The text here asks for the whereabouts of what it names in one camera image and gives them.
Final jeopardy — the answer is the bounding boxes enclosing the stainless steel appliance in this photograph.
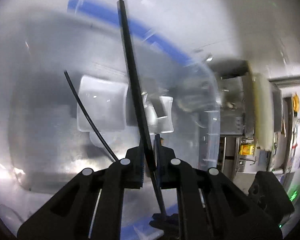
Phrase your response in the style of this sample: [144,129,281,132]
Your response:
[210,60,286,181]

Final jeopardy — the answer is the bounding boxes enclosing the steel scraper wooden handle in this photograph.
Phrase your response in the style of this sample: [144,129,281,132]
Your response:
[141,77,167,119]

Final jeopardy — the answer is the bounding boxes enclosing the black chopstick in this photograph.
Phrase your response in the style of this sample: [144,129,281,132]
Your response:
[63,70,120,163]
[117,0,167,219]

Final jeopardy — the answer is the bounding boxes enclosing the clear plastic storage bin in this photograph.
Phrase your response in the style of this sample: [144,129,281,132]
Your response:
[0,0,222,240]

